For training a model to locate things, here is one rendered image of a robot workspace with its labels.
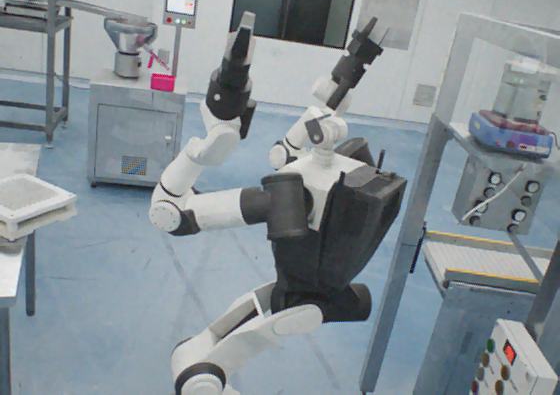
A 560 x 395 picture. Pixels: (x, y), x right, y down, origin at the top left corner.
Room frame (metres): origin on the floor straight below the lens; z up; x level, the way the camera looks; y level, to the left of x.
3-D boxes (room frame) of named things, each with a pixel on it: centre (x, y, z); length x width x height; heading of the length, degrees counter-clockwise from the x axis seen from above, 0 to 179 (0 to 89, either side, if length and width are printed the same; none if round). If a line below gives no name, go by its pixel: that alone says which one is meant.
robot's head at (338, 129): (1.39, -0.09, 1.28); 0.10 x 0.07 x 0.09; 154
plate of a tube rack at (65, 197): (1.52, 0.80, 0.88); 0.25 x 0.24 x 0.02; 156
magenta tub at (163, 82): (3.67, 0.92, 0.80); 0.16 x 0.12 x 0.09; 102
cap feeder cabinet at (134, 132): (3.84, 1.11, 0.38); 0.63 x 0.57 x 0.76; 102
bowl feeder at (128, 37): (3.88, 1.16, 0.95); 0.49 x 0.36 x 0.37; 102
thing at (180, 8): (4.02, 0.93, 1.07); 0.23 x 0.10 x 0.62; 102
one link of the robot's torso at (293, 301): (1.38, -0.11, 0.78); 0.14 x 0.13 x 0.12; 20
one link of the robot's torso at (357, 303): (1.40, -0.17, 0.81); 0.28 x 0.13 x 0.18; 110
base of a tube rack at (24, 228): (1.52, 0.80, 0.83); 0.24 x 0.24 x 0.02; 66
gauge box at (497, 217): (1.63, -0.66, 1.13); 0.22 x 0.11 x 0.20; 94
